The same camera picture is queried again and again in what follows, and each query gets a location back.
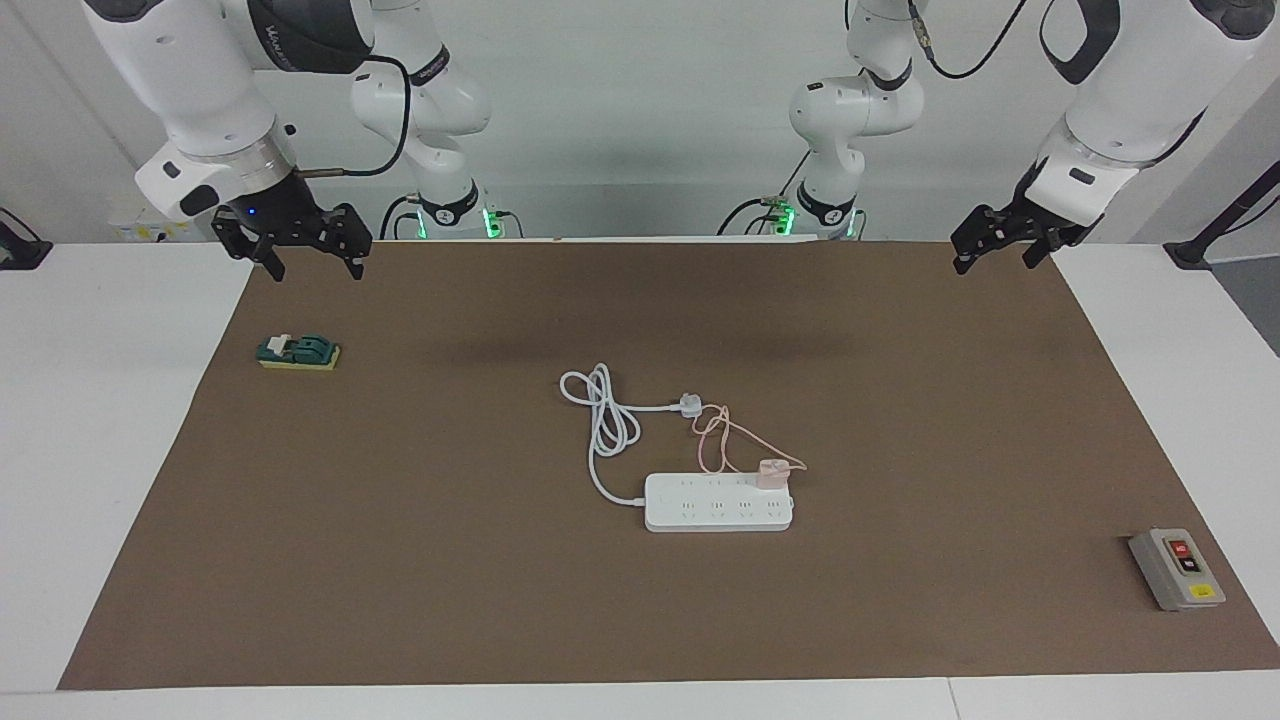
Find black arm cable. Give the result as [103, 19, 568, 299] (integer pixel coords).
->
[905, 0, 1031, 80]
[297, 55, 413, 179]

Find grey on-off switch box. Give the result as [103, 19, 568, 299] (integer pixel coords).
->
[1128, 527, 1227, 612]

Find black stand foot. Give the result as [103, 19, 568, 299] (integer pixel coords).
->
[0, 206, 54, 272]
[1162, 160, 1280, 270]

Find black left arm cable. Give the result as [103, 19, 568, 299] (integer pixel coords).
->
[905, 0, 1031, 80]

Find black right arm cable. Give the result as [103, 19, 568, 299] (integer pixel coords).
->
[297, 55, 413, 179]

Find green knife switch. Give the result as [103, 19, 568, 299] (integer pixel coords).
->
[256, 334, 342, 372]

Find white power strip with cord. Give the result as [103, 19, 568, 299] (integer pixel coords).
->
[559, 363, 795, 534]

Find black base power cable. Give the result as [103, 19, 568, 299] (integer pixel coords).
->
[717, 150, 813, 239]
[379, 194, 429, 242]

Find brown table mat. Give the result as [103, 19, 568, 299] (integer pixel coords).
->
[57, 238, 1280, 691]

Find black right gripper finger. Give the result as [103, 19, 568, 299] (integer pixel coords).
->
[318, 202, 374, 282]
[211, 214, 287, 282]

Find pink charging cable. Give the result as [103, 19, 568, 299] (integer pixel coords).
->
[691, 403, 809, 477]

